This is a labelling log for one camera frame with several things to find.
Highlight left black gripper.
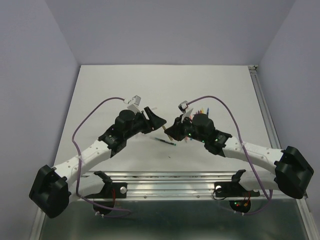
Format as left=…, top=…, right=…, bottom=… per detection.
left=124, top=106, right=166, bottom=140

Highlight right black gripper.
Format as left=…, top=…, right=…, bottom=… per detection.
left=163, top=114, right=207, bottom=144

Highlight green black pen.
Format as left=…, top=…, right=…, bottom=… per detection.
left=154, top=137, right=176, bottom=146

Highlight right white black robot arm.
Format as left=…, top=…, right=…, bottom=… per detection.
left=164, top=113, right=314, bottom=199

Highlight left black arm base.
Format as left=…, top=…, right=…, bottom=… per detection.
left=81, top=171, right=131, bottom=218

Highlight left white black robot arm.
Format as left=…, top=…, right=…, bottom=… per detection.
left=29, top=107, right=166, bottom=219

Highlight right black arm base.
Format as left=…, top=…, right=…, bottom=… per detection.
left=212, top=169, right=260, bottom=215

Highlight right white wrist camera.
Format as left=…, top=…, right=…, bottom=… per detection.
left=178, top=101, right=193, bottom=123

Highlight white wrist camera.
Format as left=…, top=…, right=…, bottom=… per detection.
left=123, top=95, right=142, bottom=114
left=178, top=101, right=193, bottom=123

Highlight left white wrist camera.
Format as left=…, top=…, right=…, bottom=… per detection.
left=123, top=95, right=142, bottom=114

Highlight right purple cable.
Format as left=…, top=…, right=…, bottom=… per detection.
left=188, top=95, right=273, bottom=217

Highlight aluminium rail frame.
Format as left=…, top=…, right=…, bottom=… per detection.
left=30, top=171, right=320, bottom=240

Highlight right side aluminium rail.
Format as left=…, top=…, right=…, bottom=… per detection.
left=248, top=65, right=281, bottom=149

